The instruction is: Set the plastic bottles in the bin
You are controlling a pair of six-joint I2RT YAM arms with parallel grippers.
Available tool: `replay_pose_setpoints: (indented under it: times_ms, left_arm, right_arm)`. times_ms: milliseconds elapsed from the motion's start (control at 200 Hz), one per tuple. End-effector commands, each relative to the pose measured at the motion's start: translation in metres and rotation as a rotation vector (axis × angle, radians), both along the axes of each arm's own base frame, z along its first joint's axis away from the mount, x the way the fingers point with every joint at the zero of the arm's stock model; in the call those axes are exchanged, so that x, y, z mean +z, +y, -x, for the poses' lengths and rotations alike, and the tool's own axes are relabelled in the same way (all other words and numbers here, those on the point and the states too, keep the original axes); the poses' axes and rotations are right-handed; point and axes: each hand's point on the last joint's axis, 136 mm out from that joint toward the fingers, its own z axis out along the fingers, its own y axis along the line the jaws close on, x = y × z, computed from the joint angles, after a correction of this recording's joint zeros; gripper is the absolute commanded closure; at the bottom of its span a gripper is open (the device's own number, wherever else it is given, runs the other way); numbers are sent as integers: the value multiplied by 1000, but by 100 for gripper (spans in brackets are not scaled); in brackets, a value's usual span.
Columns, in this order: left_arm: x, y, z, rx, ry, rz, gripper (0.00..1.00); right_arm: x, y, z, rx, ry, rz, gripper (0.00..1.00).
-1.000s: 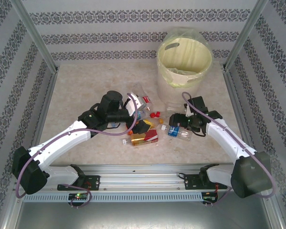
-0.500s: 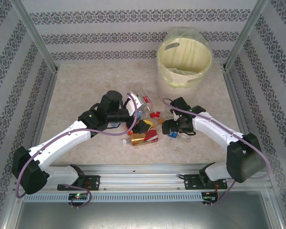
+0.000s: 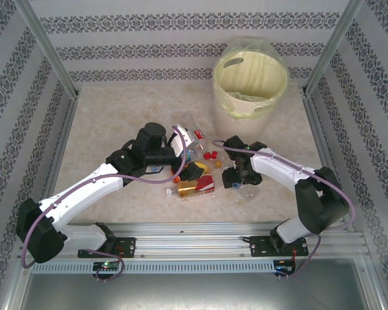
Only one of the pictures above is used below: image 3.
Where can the orange juice bottle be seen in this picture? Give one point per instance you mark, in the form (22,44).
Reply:
(210,168)

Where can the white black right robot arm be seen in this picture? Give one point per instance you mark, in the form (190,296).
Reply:
(278,168)

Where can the blue label water bottle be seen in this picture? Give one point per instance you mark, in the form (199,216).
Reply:
(190,155)

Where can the red gold label tea bottle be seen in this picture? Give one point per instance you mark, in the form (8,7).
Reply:
(194,189)

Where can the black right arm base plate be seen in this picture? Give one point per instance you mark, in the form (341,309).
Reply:
(258,247)

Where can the red bottle cap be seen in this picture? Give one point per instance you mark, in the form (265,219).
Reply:
(208,156)
(214,155)

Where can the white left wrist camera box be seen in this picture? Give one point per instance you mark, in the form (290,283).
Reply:
(184,139)

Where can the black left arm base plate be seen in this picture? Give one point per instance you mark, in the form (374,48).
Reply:
(127,247)

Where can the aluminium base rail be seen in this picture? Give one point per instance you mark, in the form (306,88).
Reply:
(194,242)

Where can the cream plastic bin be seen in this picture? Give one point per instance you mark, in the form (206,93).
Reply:
(239,122)

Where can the clear unlabelled plastic bottle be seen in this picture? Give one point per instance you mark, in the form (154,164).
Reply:
(190,119)

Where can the grey metal panel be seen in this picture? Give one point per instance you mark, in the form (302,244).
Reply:
(194,294)

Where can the red label cola bottle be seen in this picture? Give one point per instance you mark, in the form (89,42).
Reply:
(198,133)

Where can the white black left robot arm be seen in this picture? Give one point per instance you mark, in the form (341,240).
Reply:
(84,187)

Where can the aluminium frame post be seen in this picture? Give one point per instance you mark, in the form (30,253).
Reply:
(334,42)
(45,45)

